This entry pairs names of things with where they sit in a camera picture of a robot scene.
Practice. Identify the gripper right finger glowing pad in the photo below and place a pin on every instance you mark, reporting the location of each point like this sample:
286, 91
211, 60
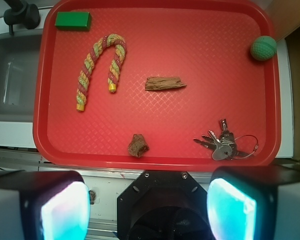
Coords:
254, 203

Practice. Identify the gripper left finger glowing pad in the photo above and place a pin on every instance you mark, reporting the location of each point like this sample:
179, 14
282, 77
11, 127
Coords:
43, 205

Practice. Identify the silver key bunch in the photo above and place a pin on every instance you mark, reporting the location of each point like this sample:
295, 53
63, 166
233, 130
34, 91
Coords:
225, 146

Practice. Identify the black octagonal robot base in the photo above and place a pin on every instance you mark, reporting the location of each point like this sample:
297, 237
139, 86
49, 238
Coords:
163, 205

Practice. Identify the brown rock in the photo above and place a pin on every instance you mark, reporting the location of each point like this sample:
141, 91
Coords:
138, 146

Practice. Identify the grey plastic sink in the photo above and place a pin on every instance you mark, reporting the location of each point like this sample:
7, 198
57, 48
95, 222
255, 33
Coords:
19, 61

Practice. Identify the red plastic tray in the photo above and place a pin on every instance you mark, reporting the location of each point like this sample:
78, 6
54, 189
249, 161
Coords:
90, 92

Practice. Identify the brown wood bark piece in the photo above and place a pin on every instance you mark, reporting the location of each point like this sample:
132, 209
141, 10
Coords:
158, 83

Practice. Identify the green dimpled ball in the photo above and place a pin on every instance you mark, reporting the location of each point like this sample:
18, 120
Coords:
263, 48

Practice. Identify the green rectangular block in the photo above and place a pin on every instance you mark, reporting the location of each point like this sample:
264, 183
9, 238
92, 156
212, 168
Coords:
73, 21

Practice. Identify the wooden board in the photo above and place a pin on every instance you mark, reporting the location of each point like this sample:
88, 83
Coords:
285, 16

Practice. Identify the grey faucet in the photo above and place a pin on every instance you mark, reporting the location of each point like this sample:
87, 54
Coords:
20, 12

